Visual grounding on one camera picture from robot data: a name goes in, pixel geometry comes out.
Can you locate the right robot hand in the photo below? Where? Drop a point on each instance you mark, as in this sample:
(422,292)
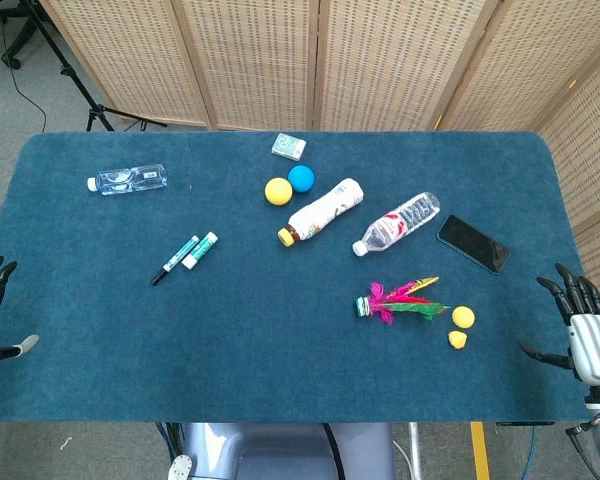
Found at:
(591,345)

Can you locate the colourful feather shuttlecock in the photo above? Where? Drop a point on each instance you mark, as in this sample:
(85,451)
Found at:
(399,303)

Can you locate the square clear water bottle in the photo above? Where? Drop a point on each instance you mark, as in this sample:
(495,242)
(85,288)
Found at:
(130,180)

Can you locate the clear bottle red label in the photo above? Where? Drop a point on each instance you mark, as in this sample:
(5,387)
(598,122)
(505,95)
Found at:
(400,223)

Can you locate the black tripod stand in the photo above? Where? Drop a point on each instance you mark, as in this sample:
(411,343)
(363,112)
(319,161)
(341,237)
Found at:
(75,75)

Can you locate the white drink bottle yellow cap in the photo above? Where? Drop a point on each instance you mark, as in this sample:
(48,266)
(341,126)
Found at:
(325,210)

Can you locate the small yellow foam ball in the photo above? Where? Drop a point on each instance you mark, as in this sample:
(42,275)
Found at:
(463,317)

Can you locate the yellow crumpled lump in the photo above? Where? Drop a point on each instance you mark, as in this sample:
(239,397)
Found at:
(457,340)

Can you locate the yellow floor tape strip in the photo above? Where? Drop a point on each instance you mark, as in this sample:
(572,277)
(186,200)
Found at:
(480,450)

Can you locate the black smartphone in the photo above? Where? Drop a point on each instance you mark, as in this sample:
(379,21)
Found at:
(474,243)

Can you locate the green marker pen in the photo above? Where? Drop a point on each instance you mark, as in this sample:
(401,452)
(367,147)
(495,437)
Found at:
(176,259)

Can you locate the green white glue stick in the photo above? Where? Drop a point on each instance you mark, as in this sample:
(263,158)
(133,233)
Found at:
(200,250)

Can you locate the black office chair base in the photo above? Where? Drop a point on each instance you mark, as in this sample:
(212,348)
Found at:
(15,30)

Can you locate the blue table cloth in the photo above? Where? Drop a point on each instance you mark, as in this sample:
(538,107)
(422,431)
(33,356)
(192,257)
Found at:
(280,310)

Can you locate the large yellow foam ball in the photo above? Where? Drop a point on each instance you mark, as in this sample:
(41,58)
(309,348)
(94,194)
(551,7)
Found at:
(278,191)

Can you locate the grey robot torso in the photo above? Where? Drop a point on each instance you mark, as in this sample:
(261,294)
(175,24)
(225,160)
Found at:
(280,452)

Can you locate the blue foam ball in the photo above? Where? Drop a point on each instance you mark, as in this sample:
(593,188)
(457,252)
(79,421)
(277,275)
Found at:
(301,179)

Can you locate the teal card box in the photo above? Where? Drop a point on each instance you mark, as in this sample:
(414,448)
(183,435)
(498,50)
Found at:
(289,146)

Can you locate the wicker folding screen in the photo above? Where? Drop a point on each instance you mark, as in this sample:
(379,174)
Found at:
(330,65)

